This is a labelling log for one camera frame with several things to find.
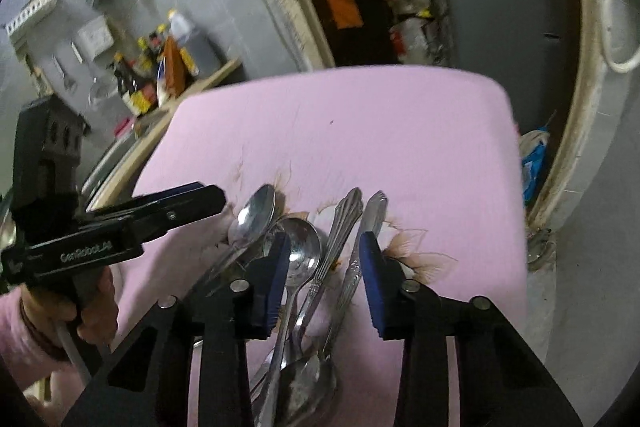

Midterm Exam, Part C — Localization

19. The ornate handle spoon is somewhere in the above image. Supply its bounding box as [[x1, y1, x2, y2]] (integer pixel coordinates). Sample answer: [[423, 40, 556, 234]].
[[250, 187, 361, 404]]

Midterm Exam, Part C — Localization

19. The steel spoon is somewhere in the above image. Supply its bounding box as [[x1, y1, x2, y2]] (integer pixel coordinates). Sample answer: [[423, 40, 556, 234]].
[[186, 183, 276, 298], [277, 191, 388, 426], [253, 217, 322, 427]]

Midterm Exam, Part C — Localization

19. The left hand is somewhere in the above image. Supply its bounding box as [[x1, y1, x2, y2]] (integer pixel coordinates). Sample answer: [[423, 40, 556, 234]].
[[21, 267, 118, 347]]

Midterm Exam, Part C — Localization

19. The pink sponge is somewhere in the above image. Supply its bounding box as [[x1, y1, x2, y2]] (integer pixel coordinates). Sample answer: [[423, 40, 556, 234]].
[[114, 117, 136, 139]]

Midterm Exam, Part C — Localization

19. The white snack packet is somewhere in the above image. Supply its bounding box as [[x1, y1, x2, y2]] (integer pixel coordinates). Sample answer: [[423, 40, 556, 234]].
[[156, 57, 171, 108]]

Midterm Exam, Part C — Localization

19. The dark sauce bottle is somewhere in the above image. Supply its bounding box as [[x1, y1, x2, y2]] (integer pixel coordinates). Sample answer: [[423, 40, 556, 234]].
[[113, 52, 151, 117]]

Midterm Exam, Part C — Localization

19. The orange spice packet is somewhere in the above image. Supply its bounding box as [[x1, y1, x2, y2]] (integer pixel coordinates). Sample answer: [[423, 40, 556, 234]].
[[163, 37, 186, 98]]

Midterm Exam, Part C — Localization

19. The white tissue box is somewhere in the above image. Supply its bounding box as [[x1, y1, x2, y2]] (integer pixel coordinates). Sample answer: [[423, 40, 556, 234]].
[[77, 15, 115, 61]]

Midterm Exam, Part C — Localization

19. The pink floral tablecloth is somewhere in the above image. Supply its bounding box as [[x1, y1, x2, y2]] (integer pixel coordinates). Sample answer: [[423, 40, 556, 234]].
[[112, 65, 531, 427]]

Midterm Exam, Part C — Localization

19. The grey refrigerator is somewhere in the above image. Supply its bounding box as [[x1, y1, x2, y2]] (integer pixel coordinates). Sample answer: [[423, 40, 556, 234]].
[[442, 0, 576, 132]]

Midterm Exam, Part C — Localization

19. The wire mesh strainer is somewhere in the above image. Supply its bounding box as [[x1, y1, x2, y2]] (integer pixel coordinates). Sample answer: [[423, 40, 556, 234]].
[[69, 41, 120, 108]]

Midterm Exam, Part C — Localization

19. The white wall basket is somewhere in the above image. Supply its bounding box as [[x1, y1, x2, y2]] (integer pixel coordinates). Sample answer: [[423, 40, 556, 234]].
[[4, 0, 58, 46]]

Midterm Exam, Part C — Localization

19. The wooden door frame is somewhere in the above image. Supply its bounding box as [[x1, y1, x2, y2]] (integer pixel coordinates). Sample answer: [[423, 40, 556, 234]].
[[279, 0, 603, 230]]

